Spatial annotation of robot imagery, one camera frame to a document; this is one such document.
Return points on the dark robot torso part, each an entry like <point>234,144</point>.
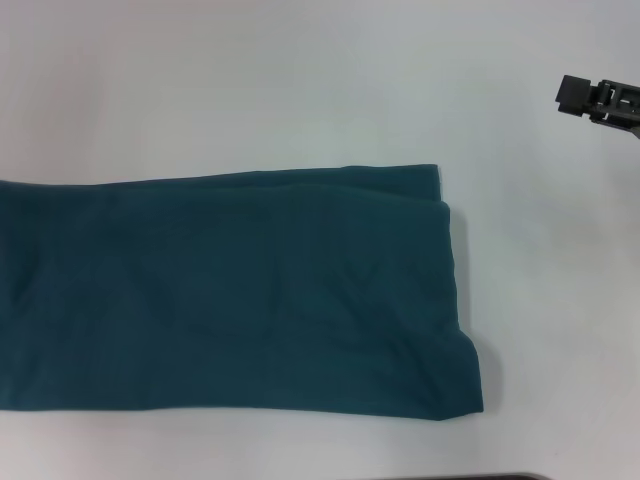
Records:
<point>495,477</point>

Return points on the teal t-shirt with beige print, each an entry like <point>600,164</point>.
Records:
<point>225,300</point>

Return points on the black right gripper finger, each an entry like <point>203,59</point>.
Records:
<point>592,100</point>

